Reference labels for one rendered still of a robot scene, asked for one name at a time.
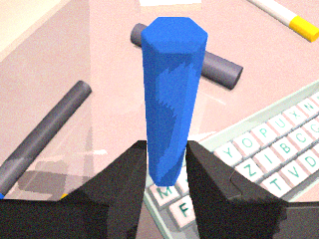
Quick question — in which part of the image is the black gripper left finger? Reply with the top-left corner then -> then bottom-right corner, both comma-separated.
0,140 -> 147,239

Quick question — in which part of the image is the blue tapered rod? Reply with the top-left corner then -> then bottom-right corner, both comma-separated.
141,17 -> 208,190

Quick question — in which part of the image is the white keyboard with letter keys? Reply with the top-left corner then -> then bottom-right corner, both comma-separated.
143,79 -> 319,239

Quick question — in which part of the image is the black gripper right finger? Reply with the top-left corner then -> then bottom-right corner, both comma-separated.
185,140 -> 319,239

